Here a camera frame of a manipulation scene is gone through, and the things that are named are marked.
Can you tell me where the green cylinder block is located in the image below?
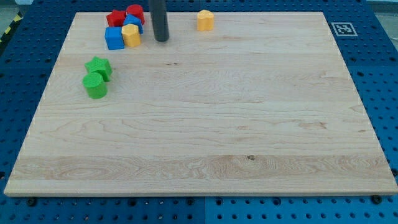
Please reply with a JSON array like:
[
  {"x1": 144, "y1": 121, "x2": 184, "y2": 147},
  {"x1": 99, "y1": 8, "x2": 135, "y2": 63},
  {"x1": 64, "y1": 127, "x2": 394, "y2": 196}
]
[{"x1": 82, "y1": 72, "x2": 108, "y2": 99}]

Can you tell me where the yellow hexagon block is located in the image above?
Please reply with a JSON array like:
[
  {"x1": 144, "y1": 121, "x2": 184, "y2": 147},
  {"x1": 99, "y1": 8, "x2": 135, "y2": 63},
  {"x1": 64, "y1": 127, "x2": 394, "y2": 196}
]
[{"x1": 121, "y1": 24, "x2": 141, "y2": 47}]

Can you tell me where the black white fiducial tag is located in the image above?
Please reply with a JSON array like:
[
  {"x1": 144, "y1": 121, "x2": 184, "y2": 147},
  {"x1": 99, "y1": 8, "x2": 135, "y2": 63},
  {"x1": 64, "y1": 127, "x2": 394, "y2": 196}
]
[{"x1": 331, "y1": 22, "x2": 358, "y2": 37}]

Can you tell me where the black bolt right front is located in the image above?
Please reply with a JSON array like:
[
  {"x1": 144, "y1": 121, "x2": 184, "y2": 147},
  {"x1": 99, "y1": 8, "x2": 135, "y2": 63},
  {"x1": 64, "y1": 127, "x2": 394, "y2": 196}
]
[{"x1": 371, "y1": 195, "x2": 382, "y2": 205}]

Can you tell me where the black bolt left front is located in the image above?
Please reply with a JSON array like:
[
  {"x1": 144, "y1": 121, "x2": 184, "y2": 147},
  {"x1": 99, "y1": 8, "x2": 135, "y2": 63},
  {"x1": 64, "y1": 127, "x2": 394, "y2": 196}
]
[{"x1": 26, "y1": 197, "x2": 37, "y2": 207}]

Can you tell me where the blue pentagon block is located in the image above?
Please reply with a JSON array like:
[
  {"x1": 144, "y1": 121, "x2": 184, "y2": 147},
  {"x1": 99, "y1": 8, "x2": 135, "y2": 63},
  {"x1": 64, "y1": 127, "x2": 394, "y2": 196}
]
[{"x1": 123, "y1": 14, "x2": 144, "y2": 34}]

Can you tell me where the yellow heart block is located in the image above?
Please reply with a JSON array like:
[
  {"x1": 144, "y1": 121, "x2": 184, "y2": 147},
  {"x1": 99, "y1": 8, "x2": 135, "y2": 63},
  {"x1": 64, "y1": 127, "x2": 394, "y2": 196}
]
[{"x1": 197, "y1": 10, "x2": 215, "y2": 31}]

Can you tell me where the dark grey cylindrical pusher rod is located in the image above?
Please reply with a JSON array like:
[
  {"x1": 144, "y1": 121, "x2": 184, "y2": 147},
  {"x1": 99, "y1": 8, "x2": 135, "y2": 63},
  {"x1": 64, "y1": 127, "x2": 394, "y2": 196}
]
[{"x1": 148, "y1": 0, "x2": 169, "y2": 42}]

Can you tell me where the light wooden board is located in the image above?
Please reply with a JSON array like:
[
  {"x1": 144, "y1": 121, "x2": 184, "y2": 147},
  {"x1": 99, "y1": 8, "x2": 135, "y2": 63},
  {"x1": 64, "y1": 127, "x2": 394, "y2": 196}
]
[{"x1": 4, "y1": 12, "x2": 397, "y2": 197}]

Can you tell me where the black bolt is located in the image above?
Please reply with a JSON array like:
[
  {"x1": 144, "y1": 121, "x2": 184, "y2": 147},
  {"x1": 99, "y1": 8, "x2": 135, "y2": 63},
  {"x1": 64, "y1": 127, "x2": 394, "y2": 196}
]
[
  {"x1": 371, "y1": 195, "x2": 382, "y2": 205},
  {"x1": 26, "y1": 197, "x2": 37, "y2": 207}
]

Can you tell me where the blue cube block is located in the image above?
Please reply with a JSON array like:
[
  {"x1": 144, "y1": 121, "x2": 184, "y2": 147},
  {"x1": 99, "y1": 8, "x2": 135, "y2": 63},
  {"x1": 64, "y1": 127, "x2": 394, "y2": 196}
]
[{"x1": 104, "y1": 27, "x2": 124, "y2": 50}]

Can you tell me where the red star block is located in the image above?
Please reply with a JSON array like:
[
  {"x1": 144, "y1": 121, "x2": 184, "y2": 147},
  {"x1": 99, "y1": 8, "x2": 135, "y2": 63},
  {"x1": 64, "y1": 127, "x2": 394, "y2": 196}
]
[{"x1": 106, "y1": 9, "x2": 126, "y2": 27}]

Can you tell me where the red cylinder block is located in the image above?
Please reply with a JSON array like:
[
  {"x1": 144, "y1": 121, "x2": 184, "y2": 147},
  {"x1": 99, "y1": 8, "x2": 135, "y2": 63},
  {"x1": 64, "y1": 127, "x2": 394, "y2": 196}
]
[{"x1": 126, "y1": 4, "x2": 145, "y2": 24}]

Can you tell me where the green star block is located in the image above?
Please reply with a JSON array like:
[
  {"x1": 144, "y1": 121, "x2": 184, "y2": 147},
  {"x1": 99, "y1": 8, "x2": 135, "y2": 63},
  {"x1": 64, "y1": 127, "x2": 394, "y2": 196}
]
[{"x1": 85, "y1": 56, "x2": 113, "y2": 82}]

